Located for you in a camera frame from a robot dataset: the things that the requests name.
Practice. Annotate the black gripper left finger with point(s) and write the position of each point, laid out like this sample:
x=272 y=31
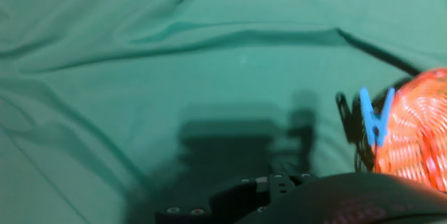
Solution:
x=237 y=203

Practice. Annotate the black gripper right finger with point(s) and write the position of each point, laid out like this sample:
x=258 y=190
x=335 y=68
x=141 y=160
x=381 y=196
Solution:
x=305 y=178

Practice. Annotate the blue plastic clothespin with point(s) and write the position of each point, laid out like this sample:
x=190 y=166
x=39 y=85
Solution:
x=375 y=130

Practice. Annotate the oval orange wicker basket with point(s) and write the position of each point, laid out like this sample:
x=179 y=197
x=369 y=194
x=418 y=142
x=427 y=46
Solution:
x=412 y=130

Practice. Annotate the green cloth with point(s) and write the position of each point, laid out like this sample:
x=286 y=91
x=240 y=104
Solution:
x=104 y=77

